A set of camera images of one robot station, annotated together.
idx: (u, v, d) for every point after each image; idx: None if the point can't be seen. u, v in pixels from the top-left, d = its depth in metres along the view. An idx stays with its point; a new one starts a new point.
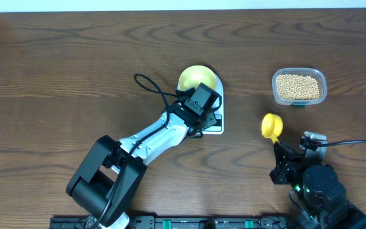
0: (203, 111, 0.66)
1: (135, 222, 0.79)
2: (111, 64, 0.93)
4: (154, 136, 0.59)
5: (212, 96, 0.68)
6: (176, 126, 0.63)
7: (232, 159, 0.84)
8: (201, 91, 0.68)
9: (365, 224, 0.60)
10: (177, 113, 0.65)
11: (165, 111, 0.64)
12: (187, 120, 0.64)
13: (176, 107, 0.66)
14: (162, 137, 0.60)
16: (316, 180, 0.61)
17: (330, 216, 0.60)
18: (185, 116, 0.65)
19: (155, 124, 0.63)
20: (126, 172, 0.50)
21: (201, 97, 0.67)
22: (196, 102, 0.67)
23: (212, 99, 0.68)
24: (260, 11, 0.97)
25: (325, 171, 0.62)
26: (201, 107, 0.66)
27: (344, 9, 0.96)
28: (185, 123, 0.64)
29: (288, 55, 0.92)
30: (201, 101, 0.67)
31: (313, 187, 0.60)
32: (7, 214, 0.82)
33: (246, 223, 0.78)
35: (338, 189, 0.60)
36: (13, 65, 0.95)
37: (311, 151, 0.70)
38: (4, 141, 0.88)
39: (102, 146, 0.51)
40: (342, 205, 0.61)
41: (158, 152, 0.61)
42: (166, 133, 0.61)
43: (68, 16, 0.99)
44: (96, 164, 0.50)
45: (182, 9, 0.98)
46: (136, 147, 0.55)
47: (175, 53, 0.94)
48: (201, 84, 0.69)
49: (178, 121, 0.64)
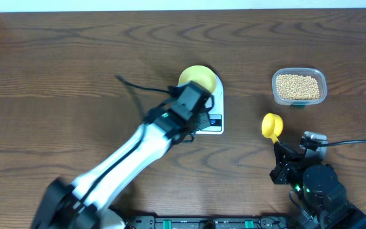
0: (190, 116, 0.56)
1: (135, 222, 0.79)
2: (112, 64, 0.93)
4: (119, 167, 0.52)
5: (203, 96, 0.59)
6: (150, 147, 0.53)
7: (232, 159, 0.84)
8: (190, 91, 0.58)
9: None
10: (155, 123, 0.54)
11: (143, 124, 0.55)
12: (168, 131, 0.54)
13: (157, 113, 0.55)
14: (131, 165, 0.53)
16: (317, 179, 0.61)
17: (331, 216, 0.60)
18: (166, 125, 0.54)
19: (127, 144, 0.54)
20: (79, 221, 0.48)
21: (189, 97, 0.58)
22: (185, 104, 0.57)
23: (203, 99, 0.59)
24: (260, 10, 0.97)
25: (325, 171, 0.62)
26: (190, 109, 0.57)
27: (344, 9, 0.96)
28: (166, 135, 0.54)
29: (289, 55, 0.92)
30: (189, 104, 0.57)
31: (313, 187, 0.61)
32: (8, 214, 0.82)
33: (246, 223, 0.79)
35: (338, 189, 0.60)
36: (13, 65, 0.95)
37: (311, 151, 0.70)
38: (4, 141, 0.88)
39: (53, 193, 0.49)
40: (342, 205, 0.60)
41: (130, 178, 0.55)
42: (136, 158, 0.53)
43: (68, 16, 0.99)
44: (49, 212, 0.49)
45: (182, 9, 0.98)
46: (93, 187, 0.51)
47: (175, 53, 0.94)
48: (188, 84, 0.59)
49: (154, 139, 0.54)
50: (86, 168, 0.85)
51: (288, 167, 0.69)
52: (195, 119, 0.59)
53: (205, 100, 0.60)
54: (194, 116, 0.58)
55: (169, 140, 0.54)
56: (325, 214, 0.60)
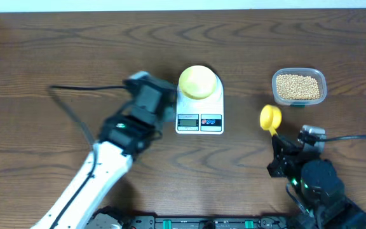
0: (151, 117, 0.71)
1: (135, 222, 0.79)
2: (112, 64, 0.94)
4: (75, 201, 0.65)
5: (159, 96, 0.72)
6: (105, 172, 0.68)
7: (232, 159, 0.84)
8: (147, 95, 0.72)
9: (361, 219, 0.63)
10: (112, 137, 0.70)
11: (97, 144, 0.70)
12: (126, 144, 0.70)
13: (115, 123, 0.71)
14: (86, 194, 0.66)
16: (316, 175, 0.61)
17: (326, 211, 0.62)
18: (124, 137, 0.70)
19: (81, 176, 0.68)
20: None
21: (146, 99, 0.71)
22: (145, 106, 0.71)
23: (160, 99, 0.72)
24: (260, 10, 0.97)
25: (324, 166, 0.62)
26: (151, 111, 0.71)
27: (344, 9, 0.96)
28: (125, 148, 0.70)
29: (289, 55, 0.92)
30: (147, 106, 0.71)
31: (312, 183, 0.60)
32: (8, 214, 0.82)
33: (246, 223, 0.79)
35: (337, 185, 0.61)
36: (13, 65, 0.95)
37: (311, 145, 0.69)
38: (4, 141, 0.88)
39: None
40: (339, 201, 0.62)
41: (93, 206, 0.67)
42: (91, 186, 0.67)
43: (68, 16, 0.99)
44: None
45: (182, 9, 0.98)
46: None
47: (175, 53, 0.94)
48: (143, 86, 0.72)
49: (109, 163, 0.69)
50: None
51: (286, 161, 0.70)
52: (159, 116, 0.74)
53: (162, 97, 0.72)
54: (156, 114, 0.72)
55: (127, 155, 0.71)
56: (322, 210, 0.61)
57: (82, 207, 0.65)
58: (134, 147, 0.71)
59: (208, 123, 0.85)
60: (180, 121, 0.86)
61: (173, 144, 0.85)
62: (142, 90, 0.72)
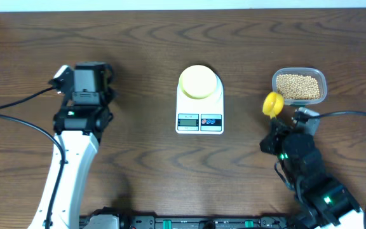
0: (96, 95, 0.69)
1: (135, 222, 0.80)
2: (111, 64, 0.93)
4: (59, 191, 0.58)
5: (95, 71, 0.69)
6: (75, 154, 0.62)
7: (232, 159, 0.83)
8: (81, 77, 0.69)
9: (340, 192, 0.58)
10: (68, 126, 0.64)
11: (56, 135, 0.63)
12: (84, 125, 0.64)
13: (65, 114, 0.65)
14: (67, 180, 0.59)
16: (294, 145, 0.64)
17: (306, 182, 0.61)
18: (80, 121, 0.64)
19: (53, 168, 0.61)
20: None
21: (84, 80, 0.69)
22: (85, 89, 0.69)
23: (98, 74, 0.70)
24: (260, 10, 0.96)
25: (302, 138, 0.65)
26: (93, 90, 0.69)
27: (344, 8, 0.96)
28: (84, 128, 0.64)
29: (289, 55, 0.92)
30: (88, 86, 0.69)
31: (291, 152, 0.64)
32: (8, 214, 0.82)
33: (246, 223, 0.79)
35: (314, 154, 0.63)
36: (13, 65, 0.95)
37: (300, 124, 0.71)
38: (4, 140, 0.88)
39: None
40: (317, 172, 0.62)
41: (78, 189, 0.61)
42: (68, 172, 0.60)
43: (68, 15, 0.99)
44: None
45: (182, 9, 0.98)
46: (48, 225, 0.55)
47: (175, 53, 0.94)
48: (75, 69, 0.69)
49: (75, 144, 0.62)
50: None
51: (277, 137, 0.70)
52: (104, 92, 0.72)
53: (100, 72, 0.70)
54: (101, 91, 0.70)
55: (91, 131, 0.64)
56: (301, 180, 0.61)
57: (68, 193, 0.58)
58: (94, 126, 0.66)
59: (208, 123, 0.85)
60: (179, 121, 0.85)
61: (173, 144, 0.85)
62: (75, 74, 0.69)
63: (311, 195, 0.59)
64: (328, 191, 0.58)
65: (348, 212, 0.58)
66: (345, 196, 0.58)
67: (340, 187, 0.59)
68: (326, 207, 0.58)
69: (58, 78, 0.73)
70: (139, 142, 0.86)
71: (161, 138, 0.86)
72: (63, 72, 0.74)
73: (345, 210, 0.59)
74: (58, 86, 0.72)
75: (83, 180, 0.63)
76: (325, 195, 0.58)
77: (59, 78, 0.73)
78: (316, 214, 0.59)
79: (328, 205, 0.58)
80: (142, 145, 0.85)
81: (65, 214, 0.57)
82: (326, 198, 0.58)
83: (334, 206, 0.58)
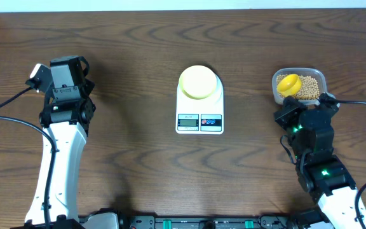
0: (75, 88, 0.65)
1: (135, 222, 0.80)
2: (112, 64, 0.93)
4: (54, 176, 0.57)
5: (70, 65, 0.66)
6: (65, 142, 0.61)
7: (232, 159, 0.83)
8: (56, 73, 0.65)
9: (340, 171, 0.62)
10: (54, 120, 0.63)
11: (45, 128, 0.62)
12: (70, 117, 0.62)
13: (50, 109, 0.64)
14: (60, 166, 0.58)
16: (311, 118, 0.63)
17: (312, 155, 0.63)
18: (64, 114, 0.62)
19: (45, 158, 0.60)
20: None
21: (61, 76, 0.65)
22: (63, 84, 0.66)
23: (73, 67, 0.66)
24: (260, 11, 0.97)
25: (321, 115, 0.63)
26: (72, 84, 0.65)
27: (344, 9, 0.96)
28: (70, 121, 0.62)
29: (289, 55, 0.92)
30: (66, 81, 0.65)
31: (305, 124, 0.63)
32: (7, 214, 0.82)
33: (246, 223, 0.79)
35: (328, 131, 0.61)
36: (13, 65, 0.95)
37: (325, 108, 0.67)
38: (4, 141, 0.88)
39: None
40: (326, 147, 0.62)
41: (73, 175, 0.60)
42: (61, 159, 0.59)
43: (69, 16, 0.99)
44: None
45: (182, 9, 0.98)
46: (47, 208, 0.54)
47: (175, 53, 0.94)
48: (50, 65, 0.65)
49: (63, 133, 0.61)
50: (85, 168, 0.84)
51: (296, 111, 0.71)
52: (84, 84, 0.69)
53: (75, 66, 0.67)
54: (79, 84, 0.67)
55: (77, 121, 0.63)
56: (308, 152, 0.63)
57: (63, 177, 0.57)
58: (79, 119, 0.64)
59: (208, 123, 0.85)
60: (179, 121, 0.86)
61: (173, 144, 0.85)
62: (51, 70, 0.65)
63: (312, 168, 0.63)
64: (328, 166, 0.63)
65: (342, 188, 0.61)
66: (342, 173, 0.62)
67: (339, 165, 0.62)
68: (323, 179, 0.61)
69: (34, 77, 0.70)
70: (139, 142, 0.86)
71: (161, 138, 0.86)
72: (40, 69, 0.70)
73: (340, 186, 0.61)
74: (35, 86, 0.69)
75: (77, 166, 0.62)
76: (322, 168, 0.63)
77: (35, 77, 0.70)
78: (312, 186, 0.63)
79: (325, 178, 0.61)
80: (142, 145, 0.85)
81: (61, 196, 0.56)
82: (323, 170, 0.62)
83: (331, 180, 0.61)
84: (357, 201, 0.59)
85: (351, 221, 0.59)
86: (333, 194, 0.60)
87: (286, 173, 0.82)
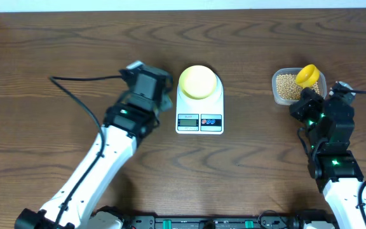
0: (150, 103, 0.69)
1: (135, 222, 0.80)
2: (112, 64, 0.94)
4: (86, 180, 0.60)
5: (157, 81, 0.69)
6: (114, 152, 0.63)
7: (232, 159, 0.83)
8: (144, 81, 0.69)
9: (352, 164, 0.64)
10: (116, 123, 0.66)
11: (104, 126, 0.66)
12: (131, 128, 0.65)
13: (118, 111, 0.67)
14: (97, 173, 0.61)
16: (334, 109, 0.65)
17: (326, 144, 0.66)
18: (128, 123, 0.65)
19: (89, 156, 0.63)
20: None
21: (144, 86, 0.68)
22: (143, 93, 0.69)
23: (159, 84, 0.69)
24: (260, 10, 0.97)
25: (342, 107, 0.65)
26: (149, 98, 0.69)
27: (344, 9, 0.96)
28: (128, 131, 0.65)
29: (289, 55, 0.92)
30: (146, 93, 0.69)
31: (328, 113, 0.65)
32: (7, 214, 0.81)
33: (246, 223, 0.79)
35: (347, 124, 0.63)
36: (13, 65, 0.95)
37: (337, 96, 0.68)
38: (4, 141, 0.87)
39: (24, 224, 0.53)
40: (343, 140, 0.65)
41: (102, 186, 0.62)
42: (101, 166, 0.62)
43: (69, 16, 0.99)
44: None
45: (182, 9, 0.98)
46: (63, 209, 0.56)
47: (176, 53, 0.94)
48: (141, 72, 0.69)
49: (117, 142, 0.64)
50: None
51: (311, 104, 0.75)
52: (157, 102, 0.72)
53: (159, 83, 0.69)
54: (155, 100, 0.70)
55: (134, 136, 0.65)
56: (324, 142, 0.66)
57: (93, 187, 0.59)
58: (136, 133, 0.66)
59: (208, 123, 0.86)
60: (180, 121, 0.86)
61: (173, 144, 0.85)
62: (139, 77, 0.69)
63: (324, 158, 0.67)
64: (339, 157, 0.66)
65: (349, 178, 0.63)
66: (354, 166, 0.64)
67: (351, 159, 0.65)
68: (333, 168, 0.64)
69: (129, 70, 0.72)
70: None
71: (161, 137, 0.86)
72: (134, 67, 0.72)
73: (348, 177, 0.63)
74: None
75: (108, 180, 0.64)
76: (333, 158, 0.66)
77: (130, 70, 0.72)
78: (320, 174, 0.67)
79: (335, 167, 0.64)
80: (143, 144, 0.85)
81: (82, 205, 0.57)
82: (334, 161, 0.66)
83: (340, 169, 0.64)
84: (360, 190, 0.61)
85: (351, 208, 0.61)
86: (339, 181, 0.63)
87: (286, 173, 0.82)
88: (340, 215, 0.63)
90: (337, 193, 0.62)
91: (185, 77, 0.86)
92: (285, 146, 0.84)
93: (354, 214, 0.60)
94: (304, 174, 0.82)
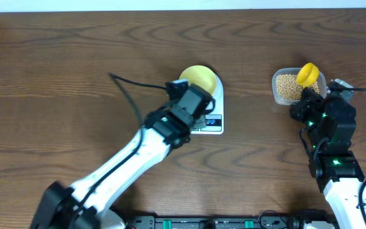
0: (190, 120, 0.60)
1: (135, 222, 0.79)
2: (111, 64, 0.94)
4: (117, 172, 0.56)
5: (203, 100, 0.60)
6: (149, 152, 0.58)
7: (232, 159, 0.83)
8: (191, 95, 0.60)
9: (354, 164, 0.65)
10: (155, 127, 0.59)
11: (142, 128, 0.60)
12: (167, 136, 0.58)
13: (157, 117, 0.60)
14: (128, 170, 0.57)
16: (336, 108, 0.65)
17: (328, 144, 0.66)
18: (166, 130, 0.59)
19: (125, 149, 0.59)
20: (77, 224, 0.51)
21: (190, 101, 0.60)
22: (185, 107, 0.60)
23: (204, 104, 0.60)
24: (260, 10, 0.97)
25: (344, 107, 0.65)
26: (190, 114, 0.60)
27: (344, 9, 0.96)
28: (164, 139, 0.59)
29: (288, 55, 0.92)
30: (189, 107, 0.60)
31: (330, 113, 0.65)
32: (8, 214, 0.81)
33: (245, 223, 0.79)
35: (348, 124, 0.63)
36: (13, 65, 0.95)
37: (333, 94, 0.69)
38: (4, 141, 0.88)
39: (53, 196, 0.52)
40: (344, 140, 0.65)
41: (129, 182, 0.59)
42: (133, 163, 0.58)
43: (69, 15, 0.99)
44: (48, 214, 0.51)
45: (182, 9, 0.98)
46: (91, 192, 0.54)
47: (176, 53, 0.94)
48: (190, 87, 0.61)
49: (154, 144, 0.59)
50: (85, 168, 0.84)
51: (309, 104, 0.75)
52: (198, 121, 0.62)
53: (207, 103, 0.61)
54: (196, 118, 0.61)
55: (169, 144, 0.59)
56: (325, 141, 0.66)
57: (122, 180, 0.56)
58: (169, 143, 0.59)
59: (209, 123, 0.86)
60: None
61: None
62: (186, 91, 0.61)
63: (325, 158, 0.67)
64: (340, 157, 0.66)
65: (350, 179, 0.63)
66: (355, 166, 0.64)
67: (352, 159, 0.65)
68: (333, 167, 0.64)
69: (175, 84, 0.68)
70: None
71: None
72: (180, 83, 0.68)
73: (349, 177, 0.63)
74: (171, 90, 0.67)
75: (136, 177, 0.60)
76: (334, 158, 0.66)
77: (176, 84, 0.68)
78: (321, 173, 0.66)
79: (336, 166, 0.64)
80: None
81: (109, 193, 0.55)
82: (335, 160, 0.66)
83: (341, 169, 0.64)
84: (361, 190, 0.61)
85: (351, 208, 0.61)
86: (340, 181, 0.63)
87: (286, 173, 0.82)
88: (339, 214, 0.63)
90: (338, 193, 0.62)
91: (189, 76, 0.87)
92: (285, 146, 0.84)
93: (354, 214, 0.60)
94: (304, 174, 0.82)
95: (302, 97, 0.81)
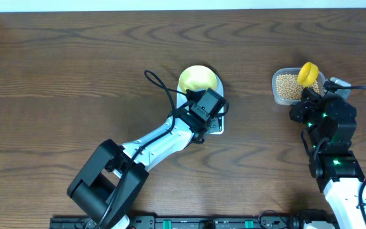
0: (208, 117, 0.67)
1: (135, 222, 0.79)
2: (111, 64, 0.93)
4: (157, 142, 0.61)
5: (218, 102, 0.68)
6: (182, 132, 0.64)
7: (232, 159, 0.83)
8: (209, 96, 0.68)
9: (354, 164, 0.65)
10: (183, 117, 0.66)
11: (171, 116, 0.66)
12: (192, 125, 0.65)
13: (182, 111, 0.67)
14: (165, 143, 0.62)
16: (336, 109, 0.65)
17: (328, 144, 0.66)
18: (192, 121, 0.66)
19: (161, 128, 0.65)
20: (127, 177, 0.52)
21: (208, 102, 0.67)
22: (203, 107, 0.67)
23: (219, 105, 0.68)
24: (260, 11, 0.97)
25: (345, 108, 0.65)
26: (208, 112, 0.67)
27: (343, 9, 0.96)
28: (190, 128, 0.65)
29: (289, 55, 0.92)
30: (208, 107, 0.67)
31: (330, 114, 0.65)
32: (7, 214, 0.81)
33: (246, 223, 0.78)
35: (348, 124, 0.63)
36: (13, 65, 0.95)
37: (330, 93, 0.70)
38: (4, 140, 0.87)
39: (105, 151, 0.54)
40: (344, 140, 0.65)
41: (162, 156, 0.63)
42: (168, 139, 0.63)
43: (69, 16, 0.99)
44: (98, 168, 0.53)
45: (181, 9, 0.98)
46: (139, 152, 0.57)
47: (175, 53, 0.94)
48: (208, 90, 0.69)
49: (184, 126, 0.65)
50: None
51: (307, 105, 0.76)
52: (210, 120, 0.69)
53: (221, 105, 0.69)
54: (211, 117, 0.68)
55: (194, 133, 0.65)
56: (325, 141, 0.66)
57: (161, 149, 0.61)
58: (194, 133, 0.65)
59: None
60: None
61: None
62: (204, 93, 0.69)
63: (325, 158, 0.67)
64: (340, 157, 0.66)
65: (351, 179, 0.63)
66: (355, 165, 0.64)
67: (352, 159, 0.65)
68: (333, 167, 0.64)
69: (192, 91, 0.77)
70: None
71: None
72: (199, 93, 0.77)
73: (349, 176, 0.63)
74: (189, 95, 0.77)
75: (165, 156, 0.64)
76: (333, 158, 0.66)
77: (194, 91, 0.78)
78: (321, 173, 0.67)
79: (336, 166, 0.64)
80: None
81: (152, 157, 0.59)
82: (335, 160, 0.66)
83: (340, 169, 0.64)
84: (361, 189, 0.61)
85: (352, 207, 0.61)
86: (340, 181, 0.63)
87: (286, 173, 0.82)
88: (339, 213, 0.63)
90: (340, 191, 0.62)
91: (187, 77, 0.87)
92: (285, 146, 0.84)
93: (354, 213, 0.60)
94: (304, 173, 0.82)
95: (302, 97, 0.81)
